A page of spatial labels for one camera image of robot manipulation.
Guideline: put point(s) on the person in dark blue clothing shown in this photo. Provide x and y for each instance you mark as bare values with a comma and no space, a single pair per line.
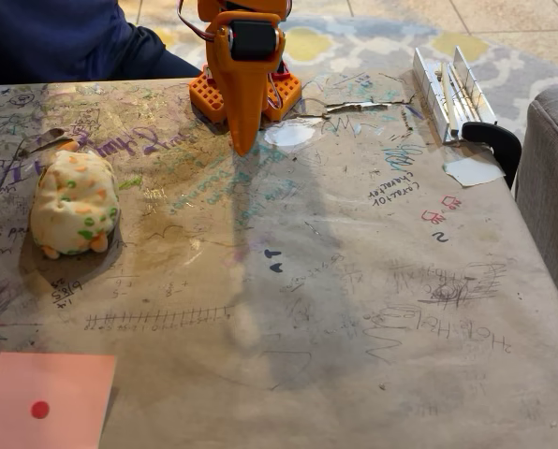
49,37

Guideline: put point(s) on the white rod in rail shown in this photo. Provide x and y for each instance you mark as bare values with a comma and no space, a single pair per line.
449,100

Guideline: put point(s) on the white orange-spotted plush toy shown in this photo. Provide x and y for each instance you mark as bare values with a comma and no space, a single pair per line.
75,201

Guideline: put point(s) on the grey sofa armrest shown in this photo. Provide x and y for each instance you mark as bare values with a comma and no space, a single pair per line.
550,187

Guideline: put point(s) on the scribbled brown paper table cover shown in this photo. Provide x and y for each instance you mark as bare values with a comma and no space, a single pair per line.
307,280

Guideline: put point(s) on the black clamp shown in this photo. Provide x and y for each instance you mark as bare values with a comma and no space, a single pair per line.
506,142

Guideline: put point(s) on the pink paper sheet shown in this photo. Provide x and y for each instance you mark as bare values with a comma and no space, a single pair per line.
68,388

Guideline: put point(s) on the orange gripper black motor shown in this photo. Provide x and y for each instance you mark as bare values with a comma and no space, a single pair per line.
252,40

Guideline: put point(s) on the grey yellow patterned rug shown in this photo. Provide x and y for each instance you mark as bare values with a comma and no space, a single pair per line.
377,42

